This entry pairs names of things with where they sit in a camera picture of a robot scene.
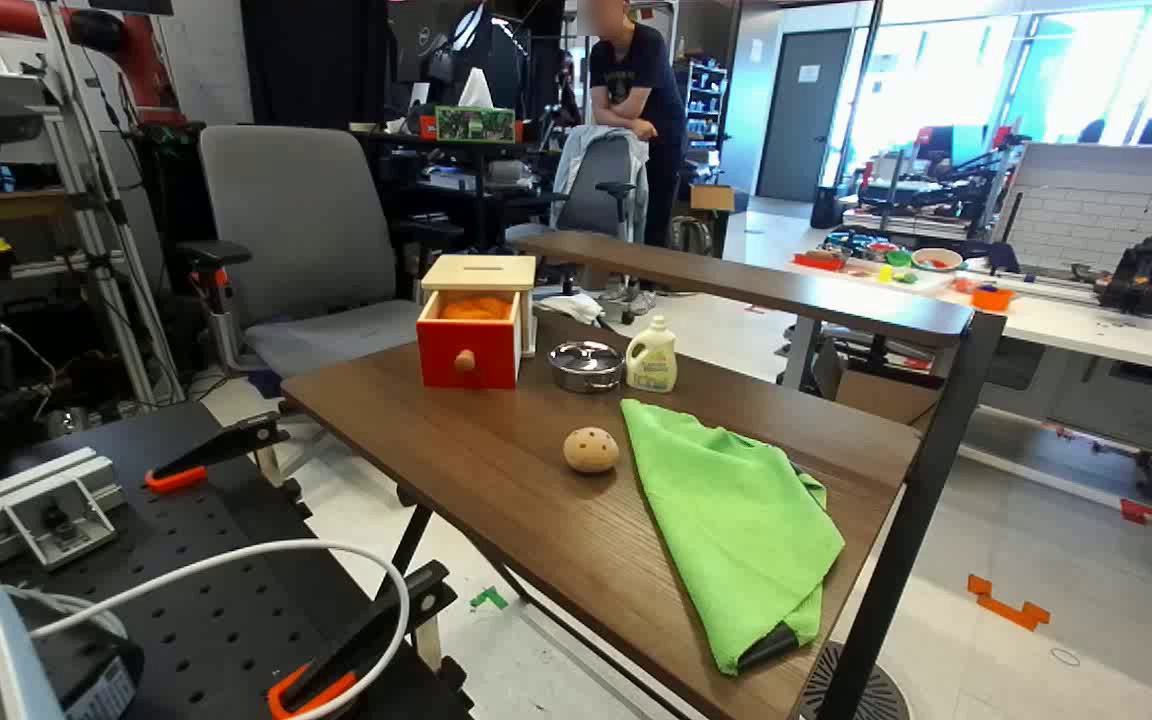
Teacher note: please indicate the green cloth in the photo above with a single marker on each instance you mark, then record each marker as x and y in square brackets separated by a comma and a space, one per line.
[728, 533]

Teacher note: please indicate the small cream jug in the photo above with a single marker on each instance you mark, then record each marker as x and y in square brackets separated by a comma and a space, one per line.
[652, 363]

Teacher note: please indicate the person in dark shirt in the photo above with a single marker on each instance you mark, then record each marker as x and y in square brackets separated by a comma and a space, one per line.
[639, 80]

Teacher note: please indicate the black device on desk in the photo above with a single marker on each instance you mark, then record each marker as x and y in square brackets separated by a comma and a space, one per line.
[1141, 274]

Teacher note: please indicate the metal tripod stand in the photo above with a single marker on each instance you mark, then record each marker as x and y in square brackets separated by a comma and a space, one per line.
[100, 227]

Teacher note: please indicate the gray robot base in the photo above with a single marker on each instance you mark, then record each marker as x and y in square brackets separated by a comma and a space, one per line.
[29, 660]

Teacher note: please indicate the round metal bowl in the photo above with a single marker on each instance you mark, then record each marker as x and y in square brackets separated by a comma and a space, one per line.
[586, 366]

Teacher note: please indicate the white panel board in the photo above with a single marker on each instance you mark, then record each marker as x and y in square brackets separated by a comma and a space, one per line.
[1110, 204]

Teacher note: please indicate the white desk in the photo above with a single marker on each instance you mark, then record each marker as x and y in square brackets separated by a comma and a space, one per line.
[1083, 327]

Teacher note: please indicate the white tissue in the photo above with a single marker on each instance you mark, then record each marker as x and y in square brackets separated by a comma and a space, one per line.
[474, 88]

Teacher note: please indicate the tan potato ball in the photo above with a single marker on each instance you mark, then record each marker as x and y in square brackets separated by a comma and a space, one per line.
[589, 448]

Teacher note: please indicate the orange floor tape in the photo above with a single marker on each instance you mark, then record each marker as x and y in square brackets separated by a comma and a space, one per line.
[1003, 605]

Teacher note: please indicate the chair with white jacket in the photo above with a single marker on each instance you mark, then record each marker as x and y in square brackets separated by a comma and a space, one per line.
[598, 180]

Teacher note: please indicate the red wooden drawer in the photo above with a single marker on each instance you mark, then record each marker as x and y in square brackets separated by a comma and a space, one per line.
[486, 355]

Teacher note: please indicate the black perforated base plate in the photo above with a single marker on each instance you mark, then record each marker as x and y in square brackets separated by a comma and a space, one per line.
[221, 614]

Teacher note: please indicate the gray door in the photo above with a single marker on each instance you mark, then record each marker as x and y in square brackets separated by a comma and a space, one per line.
[800, 112]

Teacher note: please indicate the gray office chair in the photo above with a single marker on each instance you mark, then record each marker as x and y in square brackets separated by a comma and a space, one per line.
[299, 227]

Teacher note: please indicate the aluminium extrusion bar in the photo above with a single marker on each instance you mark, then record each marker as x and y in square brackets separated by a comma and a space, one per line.
[17, 504]

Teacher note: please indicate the green box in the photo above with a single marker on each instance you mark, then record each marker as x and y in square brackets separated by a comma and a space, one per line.
[476, 127]

